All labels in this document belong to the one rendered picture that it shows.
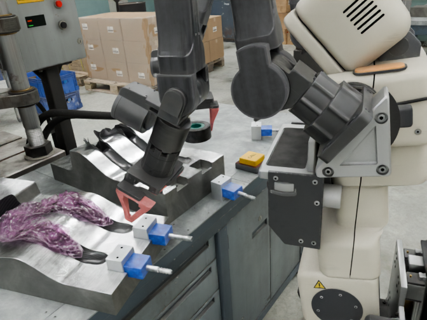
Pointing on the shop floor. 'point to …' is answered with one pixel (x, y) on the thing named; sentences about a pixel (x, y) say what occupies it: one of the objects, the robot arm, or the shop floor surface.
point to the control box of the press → (49, 52)
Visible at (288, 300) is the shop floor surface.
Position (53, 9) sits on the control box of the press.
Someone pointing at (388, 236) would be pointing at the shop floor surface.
